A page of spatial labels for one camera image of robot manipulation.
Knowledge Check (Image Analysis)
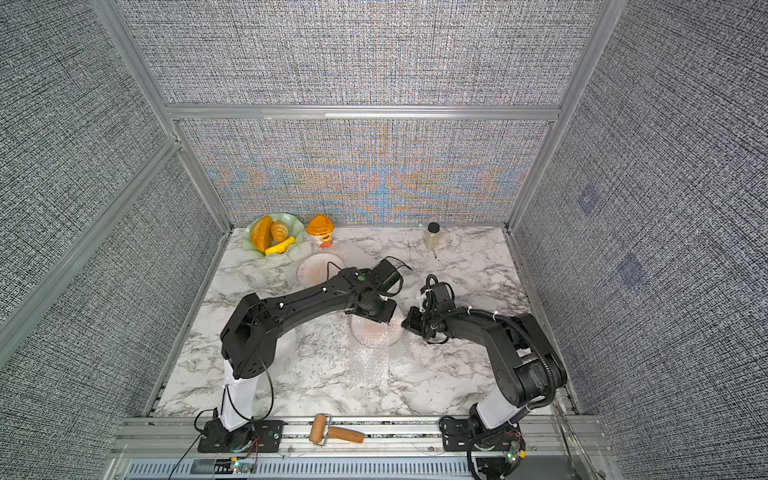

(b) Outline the orange sunburst dinner plate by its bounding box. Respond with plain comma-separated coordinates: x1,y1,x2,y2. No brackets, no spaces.
350,308,405,347

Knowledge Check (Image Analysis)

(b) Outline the small brown croissant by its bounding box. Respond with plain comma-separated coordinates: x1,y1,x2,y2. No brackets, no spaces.
270,221,290,244

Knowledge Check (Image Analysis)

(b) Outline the aluminium front rail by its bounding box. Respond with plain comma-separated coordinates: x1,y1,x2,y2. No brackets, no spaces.
104,413,619,480

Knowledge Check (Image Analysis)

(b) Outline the plate bubble wrap sheet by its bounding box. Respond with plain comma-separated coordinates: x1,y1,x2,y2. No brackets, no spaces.
296,242,378,288

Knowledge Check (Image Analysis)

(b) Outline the small bottle with black cap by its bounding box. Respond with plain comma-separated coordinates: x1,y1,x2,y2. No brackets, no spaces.
424,222,441,250

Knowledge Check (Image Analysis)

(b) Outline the wooden roller tool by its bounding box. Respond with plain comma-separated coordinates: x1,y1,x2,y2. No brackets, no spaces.
308,414,366,446

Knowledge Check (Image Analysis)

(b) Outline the large orange bread loaf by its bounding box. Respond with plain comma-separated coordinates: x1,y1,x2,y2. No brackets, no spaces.
249,216,274,253

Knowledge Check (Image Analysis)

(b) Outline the green leaf-shaped bowl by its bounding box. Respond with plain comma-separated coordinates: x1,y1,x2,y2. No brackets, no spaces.
242,213,305,257

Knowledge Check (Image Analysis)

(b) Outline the yellow banana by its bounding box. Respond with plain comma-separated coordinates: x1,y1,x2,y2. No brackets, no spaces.
264,236,296,256

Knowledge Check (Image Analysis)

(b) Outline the orange lidded snack cup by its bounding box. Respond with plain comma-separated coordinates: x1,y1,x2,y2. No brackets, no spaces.
306,214,334,248

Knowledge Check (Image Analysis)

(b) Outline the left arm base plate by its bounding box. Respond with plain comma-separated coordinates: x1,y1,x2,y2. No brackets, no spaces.
197,419,285,455

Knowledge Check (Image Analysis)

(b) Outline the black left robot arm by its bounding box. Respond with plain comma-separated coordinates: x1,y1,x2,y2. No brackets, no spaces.
219,260,403,432

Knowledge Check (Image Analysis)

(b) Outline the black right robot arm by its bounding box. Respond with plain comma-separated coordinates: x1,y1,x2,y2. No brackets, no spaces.
402,274,567,437

